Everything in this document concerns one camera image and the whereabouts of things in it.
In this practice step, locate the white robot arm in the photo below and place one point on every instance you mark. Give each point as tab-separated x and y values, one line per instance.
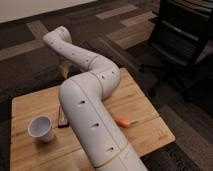
81	98

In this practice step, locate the black office chair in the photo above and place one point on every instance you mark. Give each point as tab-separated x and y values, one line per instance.
180	35

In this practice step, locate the orange carrot toy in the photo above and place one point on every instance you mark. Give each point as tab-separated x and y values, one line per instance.
123	122

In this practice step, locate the white paper cup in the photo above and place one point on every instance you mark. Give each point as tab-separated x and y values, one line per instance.
40	128

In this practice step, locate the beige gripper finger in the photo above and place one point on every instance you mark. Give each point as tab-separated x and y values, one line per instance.
64	69

